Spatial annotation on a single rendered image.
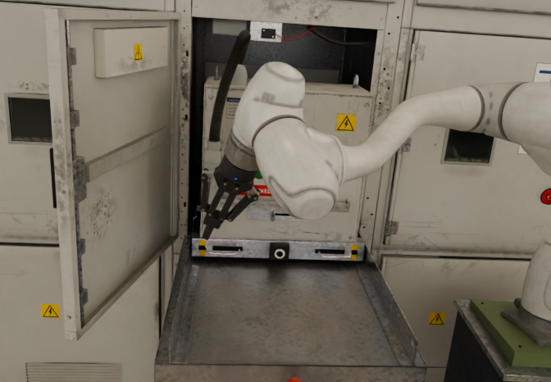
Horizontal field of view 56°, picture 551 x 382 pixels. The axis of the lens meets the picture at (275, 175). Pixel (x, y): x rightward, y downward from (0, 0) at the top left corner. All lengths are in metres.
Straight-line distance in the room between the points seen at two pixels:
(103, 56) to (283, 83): 0.52
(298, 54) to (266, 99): 1.58
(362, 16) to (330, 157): 0.93
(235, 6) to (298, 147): 0.90
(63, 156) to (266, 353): 0.63
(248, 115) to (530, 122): 0.55
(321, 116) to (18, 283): 1.18
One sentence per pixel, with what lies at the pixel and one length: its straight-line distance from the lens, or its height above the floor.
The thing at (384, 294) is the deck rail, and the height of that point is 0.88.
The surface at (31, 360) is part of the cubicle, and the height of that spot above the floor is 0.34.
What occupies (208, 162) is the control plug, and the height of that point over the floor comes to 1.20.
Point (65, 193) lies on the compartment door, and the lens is 1.19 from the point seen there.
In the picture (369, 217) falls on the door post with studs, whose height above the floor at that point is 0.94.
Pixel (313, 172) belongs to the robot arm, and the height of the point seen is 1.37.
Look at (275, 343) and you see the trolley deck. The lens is 1.30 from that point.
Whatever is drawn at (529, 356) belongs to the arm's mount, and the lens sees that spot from 1.59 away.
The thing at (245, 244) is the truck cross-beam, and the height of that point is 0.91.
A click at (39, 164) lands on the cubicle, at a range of 1.82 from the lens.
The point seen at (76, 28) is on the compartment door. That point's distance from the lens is 1.22.
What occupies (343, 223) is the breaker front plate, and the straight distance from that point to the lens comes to 1.64.
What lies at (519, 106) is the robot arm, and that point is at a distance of 1.15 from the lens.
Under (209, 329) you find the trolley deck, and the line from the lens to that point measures 1.34.
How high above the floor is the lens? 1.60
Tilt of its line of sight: 18 degrees down
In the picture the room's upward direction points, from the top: 4 degrees clockwise
